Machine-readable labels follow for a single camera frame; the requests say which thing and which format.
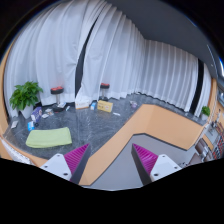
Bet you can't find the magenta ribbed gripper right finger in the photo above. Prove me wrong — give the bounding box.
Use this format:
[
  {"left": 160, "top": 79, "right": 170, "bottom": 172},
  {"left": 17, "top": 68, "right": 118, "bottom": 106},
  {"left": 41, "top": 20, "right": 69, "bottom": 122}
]
[{"left": 130, "top": 143, "right": 183, "bottom": 186}]

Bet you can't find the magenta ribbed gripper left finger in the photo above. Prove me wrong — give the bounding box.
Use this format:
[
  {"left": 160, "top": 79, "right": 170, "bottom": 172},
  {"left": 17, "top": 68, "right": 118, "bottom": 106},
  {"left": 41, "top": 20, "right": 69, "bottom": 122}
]
[{"left": 39, "top": 143, "right": 92, "bottom": 185}]

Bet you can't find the green folded towel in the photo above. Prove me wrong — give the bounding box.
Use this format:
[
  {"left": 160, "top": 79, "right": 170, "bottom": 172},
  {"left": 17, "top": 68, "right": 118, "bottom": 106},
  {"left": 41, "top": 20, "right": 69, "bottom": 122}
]
[{"left": 26, "top": 127, "right": 72, "bottom": 148}]

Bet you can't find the white cardboard box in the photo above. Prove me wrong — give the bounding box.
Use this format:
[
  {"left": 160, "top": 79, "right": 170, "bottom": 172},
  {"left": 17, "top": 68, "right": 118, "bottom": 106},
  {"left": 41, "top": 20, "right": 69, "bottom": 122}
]
[{"left": 75, "top": 100, "right": 90, "bottom": 109}]

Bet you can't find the small blue box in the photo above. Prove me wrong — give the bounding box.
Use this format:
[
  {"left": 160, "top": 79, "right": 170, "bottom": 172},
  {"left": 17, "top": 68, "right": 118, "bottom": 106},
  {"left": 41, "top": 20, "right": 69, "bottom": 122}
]
[{"left": 27, "top": 121, "right": 35, "bottom": 131}]

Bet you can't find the brown chair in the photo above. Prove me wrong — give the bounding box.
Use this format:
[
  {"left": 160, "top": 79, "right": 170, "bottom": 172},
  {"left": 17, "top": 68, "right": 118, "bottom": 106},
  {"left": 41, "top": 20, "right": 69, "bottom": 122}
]
[{"left": 195, "top": 138, "right": 208, "bottom": 157}]

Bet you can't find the purple blue package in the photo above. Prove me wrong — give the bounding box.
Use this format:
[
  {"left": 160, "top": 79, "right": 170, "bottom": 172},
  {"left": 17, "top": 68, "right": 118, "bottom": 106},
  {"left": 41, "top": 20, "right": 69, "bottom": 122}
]
[{"left": 31, "top": 107, "right": 42, "bottom": 123}]

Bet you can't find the yellow cardboard box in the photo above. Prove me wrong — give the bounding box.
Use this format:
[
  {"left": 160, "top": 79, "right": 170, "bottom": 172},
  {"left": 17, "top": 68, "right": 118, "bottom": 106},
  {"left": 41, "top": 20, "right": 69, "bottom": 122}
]
[{"left": 97, "top": 100, "right": 113, "bottom": 112}]

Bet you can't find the red stool left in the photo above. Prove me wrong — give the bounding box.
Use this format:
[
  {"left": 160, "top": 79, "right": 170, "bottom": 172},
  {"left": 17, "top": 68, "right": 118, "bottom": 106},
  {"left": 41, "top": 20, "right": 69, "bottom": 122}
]
[{"left": 50, "top": 86, "right": 64, "bottom": 112}]

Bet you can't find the red stool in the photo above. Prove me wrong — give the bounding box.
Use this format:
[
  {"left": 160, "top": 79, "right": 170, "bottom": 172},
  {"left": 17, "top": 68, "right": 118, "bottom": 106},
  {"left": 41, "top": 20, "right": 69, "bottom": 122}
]
[
  {"left": 99, "top": 83, "right": 110, "bottom": 101},
  {"left": 50, "top": 86, "right": 64, "bottom": 112}
]

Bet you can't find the red stool right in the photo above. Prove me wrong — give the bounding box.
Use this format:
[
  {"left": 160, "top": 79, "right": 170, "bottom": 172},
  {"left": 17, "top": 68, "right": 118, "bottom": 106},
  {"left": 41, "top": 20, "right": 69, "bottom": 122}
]
[{"left": 99, "top": 83, "right": 110, "bottom": 101}]

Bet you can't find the small potted plant right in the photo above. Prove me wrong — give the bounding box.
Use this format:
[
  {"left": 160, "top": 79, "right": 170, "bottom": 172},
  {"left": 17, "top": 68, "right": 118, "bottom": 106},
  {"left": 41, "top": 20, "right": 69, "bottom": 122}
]
[{"left": 201, "top": 106, "right": 210, "bottom": 120}]

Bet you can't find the potted green plant left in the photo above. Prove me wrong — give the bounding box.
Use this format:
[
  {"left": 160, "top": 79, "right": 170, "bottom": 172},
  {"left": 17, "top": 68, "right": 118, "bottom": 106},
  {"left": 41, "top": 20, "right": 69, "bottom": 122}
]
[{"left": 9, "top": 81, "right": 43, "bottom": 119}]

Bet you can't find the white curtain right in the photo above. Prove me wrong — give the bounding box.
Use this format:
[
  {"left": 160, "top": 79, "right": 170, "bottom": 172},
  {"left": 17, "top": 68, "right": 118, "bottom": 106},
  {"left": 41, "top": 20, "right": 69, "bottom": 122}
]
[{"left": 136, "top": 40, "right": 211, "bottom": 117}]

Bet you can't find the white curtain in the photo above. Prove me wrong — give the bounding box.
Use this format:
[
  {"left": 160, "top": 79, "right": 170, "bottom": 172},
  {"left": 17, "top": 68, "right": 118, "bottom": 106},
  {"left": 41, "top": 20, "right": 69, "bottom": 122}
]
[
  {"left": 136, "top": 40, "right": 211, "bottom": 117},
  {"left": 3, "top": 0, "right": 90, "bottom": 118},
  {"left": 76, "top": 3, "right": 144, "bottom": 101}
]

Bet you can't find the white curtain middle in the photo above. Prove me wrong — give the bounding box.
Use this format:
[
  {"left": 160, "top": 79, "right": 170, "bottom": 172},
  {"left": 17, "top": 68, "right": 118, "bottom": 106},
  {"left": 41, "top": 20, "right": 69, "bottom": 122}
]
[{"left": 76, "top": 3, "right": 144, "bottom": 101}]

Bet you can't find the white curtain left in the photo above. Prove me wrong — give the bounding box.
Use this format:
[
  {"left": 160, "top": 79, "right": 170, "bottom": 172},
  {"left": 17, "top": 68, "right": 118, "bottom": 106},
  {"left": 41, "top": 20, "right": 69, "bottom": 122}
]
[{"left": 3, "top": 0, "right": 90, "bottom": 118}]

